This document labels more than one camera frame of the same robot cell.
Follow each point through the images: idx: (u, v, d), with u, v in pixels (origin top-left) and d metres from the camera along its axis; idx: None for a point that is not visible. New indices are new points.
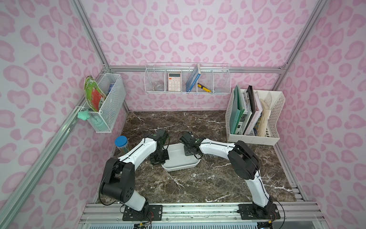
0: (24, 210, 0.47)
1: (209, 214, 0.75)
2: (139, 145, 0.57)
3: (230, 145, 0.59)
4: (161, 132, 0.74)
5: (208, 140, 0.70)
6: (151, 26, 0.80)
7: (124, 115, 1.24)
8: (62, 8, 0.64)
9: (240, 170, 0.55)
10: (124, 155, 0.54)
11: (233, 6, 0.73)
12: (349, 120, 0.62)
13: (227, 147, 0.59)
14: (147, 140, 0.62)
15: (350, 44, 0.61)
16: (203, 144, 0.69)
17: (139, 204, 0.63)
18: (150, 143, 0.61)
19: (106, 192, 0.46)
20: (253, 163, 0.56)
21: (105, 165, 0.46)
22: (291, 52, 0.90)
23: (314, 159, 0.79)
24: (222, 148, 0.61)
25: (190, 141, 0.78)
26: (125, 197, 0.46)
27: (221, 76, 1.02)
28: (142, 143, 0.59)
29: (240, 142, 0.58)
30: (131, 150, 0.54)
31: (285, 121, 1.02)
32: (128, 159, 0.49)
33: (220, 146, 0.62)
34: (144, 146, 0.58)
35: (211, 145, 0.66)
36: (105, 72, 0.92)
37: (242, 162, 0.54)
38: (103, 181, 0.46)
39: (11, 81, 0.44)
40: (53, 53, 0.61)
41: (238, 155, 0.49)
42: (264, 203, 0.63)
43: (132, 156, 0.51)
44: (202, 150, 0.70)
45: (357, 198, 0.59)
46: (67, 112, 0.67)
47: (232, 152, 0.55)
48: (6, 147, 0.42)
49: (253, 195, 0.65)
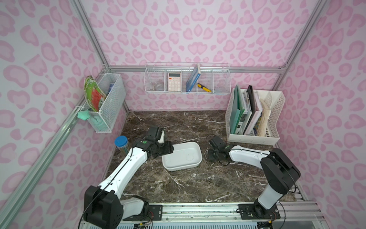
0: (24, 210, 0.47)
1: (209, 214, 0.75)
2: (125, 162, 0.50)
3: (264, 151, 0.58)
4: (154, 132, 0.64)
5: (238, 147, 0.66)
6: (151, 26, 0.80)
7: (124, 115, 1.24)
8: (62, 8, 0.64)
9: (273, 180, 0.48)
10: (105, 181, 0.44)
11: (233, 6, 0.73)
12: (349, 120, 0.62)
13: (260, 154, 0.54)
14: (134, 153, 0.53)
15: (350, 45, 0.61)
16: (233, 150, 0.66)
17: (137, 209, 0.62)
18: (138, 156, 0.53)
19: (91, 221, 0.42)
20: (291, 175, 0.48)
21: (85, 195, 0.41)
22: (291, 52, 0.90)
23: (314, 159, 0.79)
24: (254, 155, 0.56)
25: (219, 146, 0.74)
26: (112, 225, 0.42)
27: (221, 76, 1.02)
28: (129, 158, 0.51)
29: (277, 150, 0.51)
30: (114, 171, 0.47)
31: (285, 121, 1.02)
32: (110, 185, 0.43)
33: (251, 153, 0.57)
34: (130, 162, 0.50)
35: (241, 151, 0.61)
36: (104, 72, 0.92)
37: (279, 173, 0.47)
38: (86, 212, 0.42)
39: (11, 81, 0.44)
40: (53, 53, 0.61)
41: (273, 164, 0.48)
42: (268, 206, 0.63)
43: (115, 181, 0.44)
44: (232, 155, 0.65)
45: (357, 198, 0.59)
46: (67, 111, 0.67)
47: (266, 160, 0.49)
48: (6, 147, 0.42)
49: (259, 196, 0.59)
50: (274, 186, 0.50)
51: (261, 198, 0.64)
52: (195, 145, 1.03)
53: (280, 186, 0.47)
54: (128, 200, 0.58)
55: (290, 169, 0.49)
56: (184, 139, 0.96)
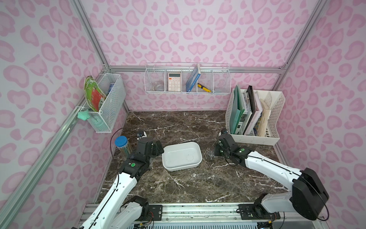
0: (24, 210, 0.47)
1: (209, 214, 0.75)
2: (110, 194, 0.46)
3: (294, 170, 0.47)
4: (143, 149, 0.57)
5: (259, 155, 0.57)
6: (151, 26, 0.80)
7: (124, 115, 1.24)
8: (62, 8, 0.64)
9: (302, 204, 0.43)
10: (88, 220, 0.41)
11: (233, 6, 0.74)
12: (349, 120, 0.62)
13: (289, 173, 0.47)
14: (121, 180, 0.49)
15: (350, 45, 0.61)
16: (251, 159, 0.57)
17: (135, 216, 0.62)
18: (127, 184, 0.49)
19: None
20: (322, 201, 0.43)
21: None
22: (290, 52, 0.90)
23: (314, 159, 0.79)
24: (281, 172, 0.48)
25: (232, 147, 0.65)
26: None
27: (221, 76, 1.02)
28: (115, 188, 0.47)
29: (309, 172, 0.45)
30: (99, 206, 0.44)
31: (285, 121, 1.02)
32: (94, 226, 0.40)
33: (278, 169, 0.49)
34: (117, 192, 0.46)
35: (263, 163, 0.53)
36: (105, 72, 0.92)
37: (311, 201, 0.42)
38: None
39: (12, 82, 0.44)
40: (53, 53, 0.61)
41: (307, 189, 0.42)
42: (271, 210, 0.62)
43: (99, 219, 0.41)
44: (248, 165, 0.59)
45: (357, 198, 0.59)
46: (67, 111, 0.67)
47: (299, 183, 0.43)
48: (6, 147, 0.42)
49: (265, 200, 0.64)
50: (300, 209, 0.45)
51: (267, 203, 0.62)
52: (195, 145, 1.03)
53: (309, 213, 0.43)
54: (123, 213, 0.57)
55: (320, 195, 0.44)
56: (184, 139, 0.96)
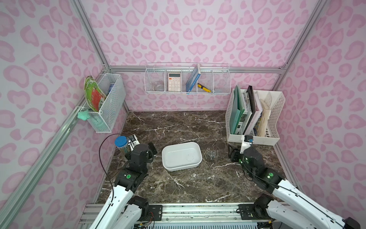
0: (24, 210, 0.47)
1: (209, 214, 0.75)
2: (106, 209, 0.45)
3: (336, 218, 0.43)
4: (137, 160, 0.54)
5: (290, 186, 0.51)
6: (151, 26, 0.80)
7: (124, 115, 1.24)
8: (62, 8, 0.64)
9: None
10: None
11: (233, 6, 0.74)
12: (349, 120, 0.62)
13: (330, 221, 0.43)
14: (117, 194, 0.48)
15: (350, 45, 0.61)
16: (283, 191, 0.51)
17: (133, 221, 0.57)
18: (124, 200, 0.49)
19: None
20: None
21: None
22: (290, 52, 0.90)
23: (314, 159, 0.79)
24: (320, 217, 0.44)
25: (260, 166, 0.56)
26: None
27: (221, 76, 1.02)
28: (111, 202, 0.47)
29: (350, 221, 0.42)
30: (95, 221, 0.43)
31: (285, 121, 1.02)
32: None
33: (317, 211, 0.45)
34: (113, 207, 0.46)
35: (297, 198, 0.48)
36: (105, 72, 0.92)
37: None
38: None
39: (12, 82, 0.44)
40: (53, 53, 0.61)
41: None
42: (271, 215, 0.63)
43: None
44: (274, 192, 0.54)
45: (357, 198, 0.59)
46: (67, 111, 0.67)
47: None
48: (6, 147, 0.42)
49: (270, 207, 0.63)
50: None
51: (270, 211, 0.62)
52: (195, 145, 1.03)
53: None
54: (121, 218, 0.57)
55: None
56: (184, 139, 0.96)
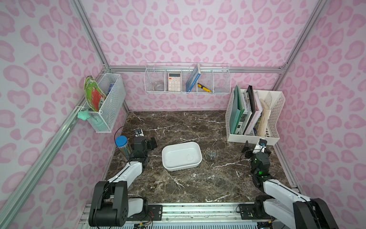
0: (24, 210, 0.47)
1: (209, 214, 0.75)
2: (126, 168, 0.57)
3: (302, 195, 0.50)
4: (139, 147, 0.68)
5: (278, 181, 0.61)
6: (151, 26, 0.80)
7: (124, 115, 1.24)
8: (62, 8, 0.64)
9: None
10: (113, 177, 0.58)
11: (233, 6, 0.74)
12: (349, 120, 0.62)
13: (297, 197, 0.48)
14: (132, 162, 0.62)
15: (350, 45, 0.61)
16: (269, 183, 0.60)
17: (138, 206, 0.63)
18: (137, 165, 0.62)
19: (98, 218, 0.42)
20: None
21: (95, 189, 0.44)
22: (291, 52, 0.90)
23: (314, 159, 0.79)
24: (290, 194, 0.51)
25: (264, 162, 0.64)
26: (121, 221, 0.42)
27: (221, 76, 1.02)
28: (129, 165, 0.59)
29: (320, 202, 0.44)
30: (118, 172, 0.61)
31: (285, 121, 1.02)
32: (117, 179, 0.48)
33: (288, 192, 0.52)
34: (131, 167, 0.58)
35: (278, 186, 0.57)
36: (105, 72, 0.92)
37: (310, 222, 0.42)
38: (94, 207, 0.42)
39: (12, 82, 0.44)
40: (53, 53, 0.61)
41: (309, 212, 0.43)
42: (268, 212, 0.63)
43: (121, 176, 0.50)
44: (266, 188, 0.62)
45: (357, 198, 0.59)
46: (67, 111, 0.67)
47: (301, 204, 0.44)
48: (6, 147, 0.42)
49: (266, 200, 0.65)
50: None
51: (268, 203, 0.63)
52: (195, 145, 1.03)
53: None
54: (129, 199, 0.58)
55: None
56: (184, 139, 0.96)
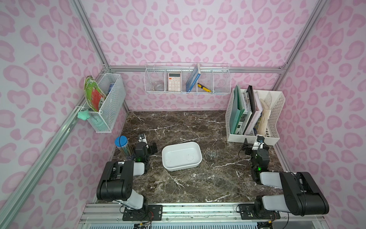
0: (24, 210, 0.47)
1: (209, 214, 0.75)
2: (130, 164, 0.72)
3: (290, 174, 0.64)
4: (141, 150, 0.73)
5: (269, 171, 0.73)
6: (151, 26, 0.80)
7: (124, 115, 1.24)
8: (62, 8, 0.64)
9: (289, 195, 0.46)
10: None
11: (233, 6, 0.74)
12: (349, 120, 0.62)
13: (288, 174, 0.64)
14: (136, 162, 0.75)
15: (350, 45, 0.61)
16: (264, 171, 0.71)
17: (138, 201, 0.64)
18: (142, 166, 0.69)
19: (106, 188, 0.45)
20: (307, 198, 0.44)
21: (106, 165, 0.50)
22: (291, 52, 0.90)
23: (314, 159, 0.79)
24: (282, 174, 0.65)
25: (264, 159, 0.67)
26: (127, 194, 0.47)
27: (221, 76, 1.02)
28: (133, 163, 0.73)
29: (307, 176, 0.48)
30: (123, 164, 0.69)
31: (285, 121, 1.02)
32: None
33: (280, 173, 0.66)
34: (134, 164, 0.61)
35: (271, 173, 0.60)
36: (104, 72, 0.92)
37: (295, 189, 0.46)
38: (104, 179, 0.47)
39: (12, 81, 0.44)
40: (53, 53, 0.61)
41: (294, 182, 0.47)
42: (268, 207, 0.63)
43: None
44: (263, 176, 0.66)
45: (357, 198, 0.59)
46: (67, 111, 0.67)
47: (288, 175, 0.48)
48: (6, 147, 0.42)
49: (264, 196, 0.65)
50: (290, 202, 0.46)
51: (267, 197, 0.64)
52: (195, 145, 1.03)
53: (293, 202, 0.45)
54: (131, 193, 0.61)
55: (324, 203, 0.43)
56: (184, 139, 0.96)
